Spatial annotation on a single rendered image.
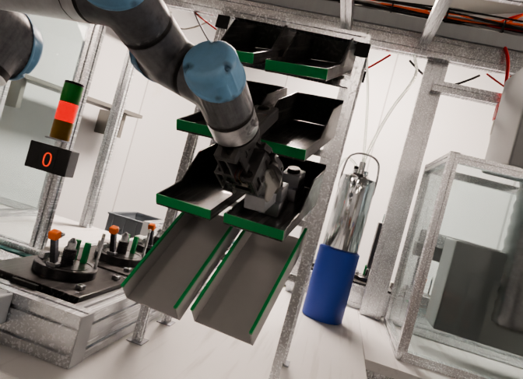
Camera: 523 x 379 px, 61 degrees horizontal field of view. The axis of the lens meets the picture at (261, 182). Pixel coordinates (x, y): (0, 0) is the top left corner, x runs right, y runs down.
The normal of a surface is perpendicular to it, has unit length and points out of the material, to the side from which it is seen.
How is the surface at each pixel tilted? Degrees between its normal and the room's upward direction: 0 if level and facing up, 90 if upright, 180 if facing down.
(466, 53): 90
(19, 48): 101
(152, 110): 90
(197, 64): 64
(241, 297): 45
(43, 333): 90
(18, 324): 90
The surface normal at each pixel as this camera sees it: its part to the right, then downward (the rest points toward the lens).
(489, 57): -0.18, -0.06
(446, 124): -0.60, -0.17
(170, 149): 0.76, 0.20
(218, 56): -0.18, -0.50
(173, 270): -0.06, -0.75
